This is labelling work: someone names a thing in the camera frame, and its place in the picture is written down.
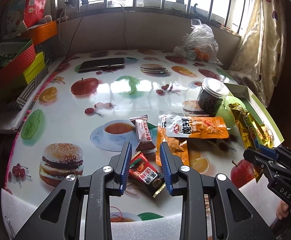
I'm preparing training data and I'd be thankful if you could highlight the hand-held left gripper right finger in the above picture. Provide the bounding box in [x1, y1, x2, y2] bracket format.
[160, 142, 277, 240]

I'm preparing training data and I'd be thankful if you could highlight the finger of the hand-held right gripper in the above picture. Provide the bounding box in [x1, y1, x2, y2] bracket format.
[260, 144, 291, 173]
[243, 148, 291, 180]

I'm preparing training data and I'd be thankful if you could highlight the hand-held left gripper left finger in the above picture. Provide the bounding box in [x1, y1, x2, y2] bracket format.
[14, 141, 133, 240]

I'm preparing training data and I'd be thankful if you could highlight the orange white snack packet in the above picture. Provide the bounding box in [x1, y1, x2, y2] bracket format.
[155, 125, 189, 167]
[159, 111, 229, 139]

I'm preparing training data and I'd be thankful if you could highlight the red black plum candy packet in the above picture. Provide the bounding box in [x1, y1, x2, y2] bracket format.
[128, 151, 166, 198]

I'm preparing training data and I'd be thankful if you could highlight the long gold snack packet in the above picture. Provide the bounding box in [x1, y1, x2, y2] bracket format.
[229, 102, 277, 183]

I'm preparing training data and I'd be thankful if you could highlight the green cardboard box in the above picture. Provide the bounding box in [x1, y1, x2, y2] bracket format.
[220, 70, 284, 150]

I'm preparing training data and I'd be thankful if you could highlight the person's right hand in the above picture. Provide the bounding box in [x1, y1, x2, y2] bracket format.
[276, 200, 291, 222]

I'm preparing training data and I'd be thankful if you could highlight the green jar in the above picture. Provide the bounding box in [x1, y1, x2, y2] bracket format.
[215, 95, 248, 130]

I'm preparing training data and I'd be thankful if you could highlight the clear jar with dark contents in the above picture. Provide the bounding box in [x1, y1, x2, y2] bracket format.
[197, 77, 229, 114]

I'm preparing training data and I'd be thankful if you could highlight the black smartphone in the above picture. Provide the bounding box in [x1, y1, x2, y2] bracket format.
[78, 57, 126, 73]

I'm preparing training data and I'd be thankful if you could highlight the cream patterned curtain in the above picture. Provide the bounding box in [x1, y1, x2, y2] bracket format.
[229, 0, 288, 108]

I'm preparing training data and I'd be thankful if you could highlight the white foam sheet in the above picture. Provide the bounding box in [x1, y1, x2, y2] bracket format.
[1, 177, 286, 240]

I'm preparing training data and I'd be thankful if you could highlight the black white striped box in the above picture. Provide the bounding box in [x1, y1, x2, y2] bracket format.
[9, 66, 52, 110]

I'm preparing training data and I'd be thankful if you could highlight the clear plastic bag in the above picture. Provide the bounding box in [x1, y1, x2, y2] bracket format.
[173, 19, 223, 65]

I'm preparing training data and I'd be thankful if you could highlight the yellow-green box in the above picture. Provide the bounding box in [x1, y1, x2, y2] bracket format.
[23, 51, 46, 85]

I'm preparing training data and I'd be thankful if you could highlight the red textured box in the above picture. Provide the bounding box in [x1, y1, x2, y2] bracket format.
[0, 39, 37, 89]

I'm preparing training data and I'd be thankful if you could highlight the orange box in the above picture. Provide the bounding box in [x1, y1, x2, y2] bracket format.
[21, 20, 58, 45]

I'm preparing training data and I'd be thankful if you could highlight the black hook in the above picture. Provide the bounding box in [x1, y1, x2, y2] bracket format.
[192, 3, 202, 18]

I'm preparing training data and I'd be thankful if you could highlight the dark green packet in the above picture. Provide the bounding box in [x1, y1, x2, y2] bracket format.
[0, 54, 17, 67]

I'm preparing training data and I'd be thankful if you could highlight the red printed bag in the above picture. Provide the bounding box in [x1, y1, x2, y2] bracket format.
[23, 0, 53, 28]

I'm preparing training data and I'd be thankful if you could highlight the grey cable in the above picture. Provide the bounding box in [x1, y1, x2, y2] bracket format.
[118, 4, 129, 50]

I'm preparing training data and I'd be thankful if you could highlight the black cable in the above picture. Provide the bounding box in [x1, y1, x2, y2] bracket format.
[67, 15, 83, 57]

